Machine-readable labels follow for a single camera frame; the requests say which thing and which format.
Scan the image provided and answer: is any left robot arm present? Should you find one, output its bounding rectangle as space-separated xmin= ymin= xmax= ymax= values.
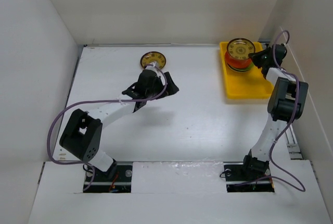
xmin=59 ymin=66 xmax=179 ymax=181

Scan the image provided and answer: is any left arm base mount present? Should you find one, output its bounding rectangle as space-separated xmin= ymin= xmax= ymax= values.
xmin=83 ymin=162 xmax=133 ymax=193

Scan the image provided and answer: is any orange plate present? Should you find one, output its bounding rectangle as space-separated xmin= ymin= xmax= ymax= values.
xmin=225 ymin=53 xmax=252 ymax=69

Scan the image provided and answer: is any green plate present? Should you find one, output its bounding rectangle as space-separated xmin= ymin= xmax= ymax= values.
xmin=246 ymin=64 xmax=254 ymax=71

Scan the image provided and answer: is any yellow plastic bin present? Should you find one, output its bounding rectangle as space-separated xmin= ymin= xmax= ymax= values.
xmin=219 ymin=42 xmax=274 ymax=99

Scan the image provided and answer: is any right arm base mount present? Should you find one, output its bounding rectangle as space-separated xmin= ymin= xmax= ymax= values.
xmin=220 ymin=153 xmax=275 ymax=193

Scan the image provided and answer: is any black plate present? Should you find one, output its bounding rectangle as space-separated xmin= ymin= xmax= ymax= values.
xmin=229 ymin=66 xmax=248 ymax=73

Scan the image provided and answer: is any yellow patterned plate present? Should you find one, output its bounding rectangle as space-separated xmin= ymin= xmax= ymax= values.
xmin=227 ymin=38 xmax=255 ymax=60
xmin=140 ymin=51 xmax=167 ymax=69

